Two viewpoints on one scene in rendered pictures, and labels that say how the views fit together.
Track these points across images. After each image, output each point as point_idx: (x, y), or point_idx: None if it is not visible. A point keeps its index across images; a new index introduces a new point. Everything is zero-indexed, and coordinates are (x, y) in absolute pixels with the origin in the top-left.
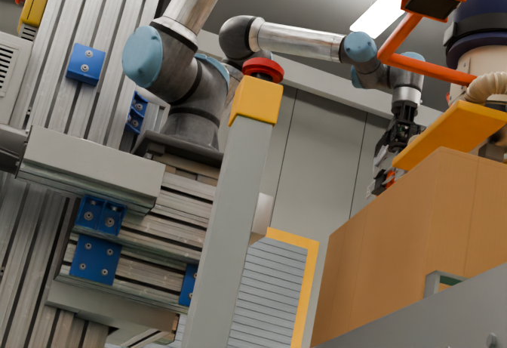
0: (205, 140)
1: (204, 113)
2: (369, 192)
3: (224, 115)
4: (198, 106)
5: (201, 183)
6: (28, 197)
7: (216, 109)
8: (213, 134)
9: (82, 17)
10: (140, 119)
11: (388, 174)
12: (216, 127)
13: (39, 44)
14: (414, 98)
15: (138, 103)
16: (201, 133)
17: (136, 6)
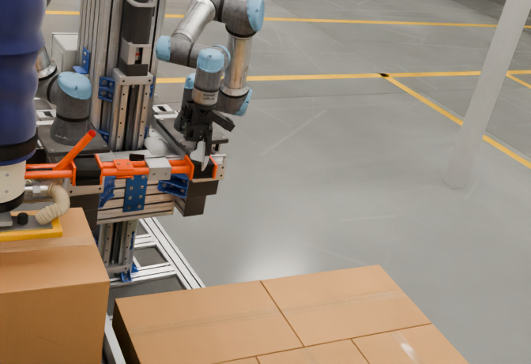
0: (54, 133)
1: (57, 114)
2: (223, 159)
3: (235, 62)
4: (56, 110)
5: (54, 157)
6: None
7: (62, 112)
8: (64, 127)
9: (85, 29)
10: (111, 92)
11: (184, 158)
12: (67, 122)
13: (77, 46)
14: (194, 97)
15: (111, 81)
16: (54, 128)
17: (96, 20)
